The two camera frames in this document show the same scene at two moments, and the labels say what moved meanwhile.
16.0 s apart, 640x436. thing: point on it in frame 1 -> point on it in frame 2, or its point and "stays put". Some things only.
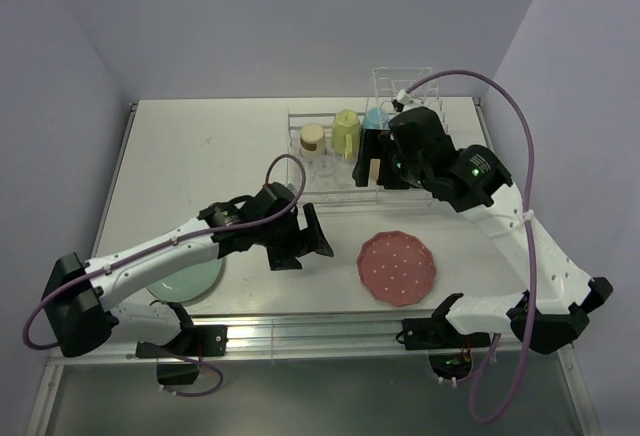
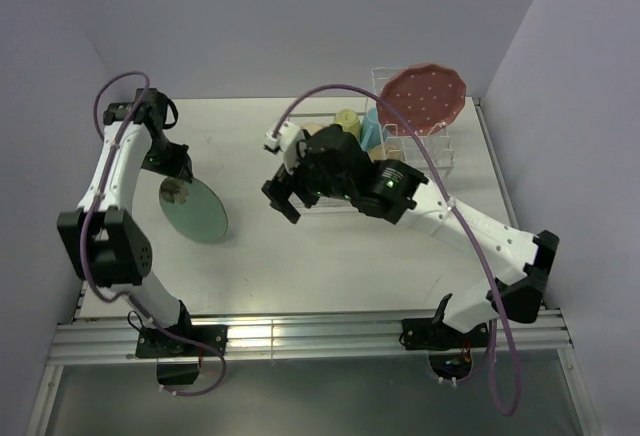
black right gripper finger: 373,147 -> 283,205
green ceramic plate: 188,284 -> 201,216
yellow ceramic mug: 346,134 stays put
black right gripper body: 402,173 -> 307,177
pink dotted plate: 396,267 -> 426,96
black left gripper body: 285,236 -> 176,160
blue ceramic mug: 375,119 stays put
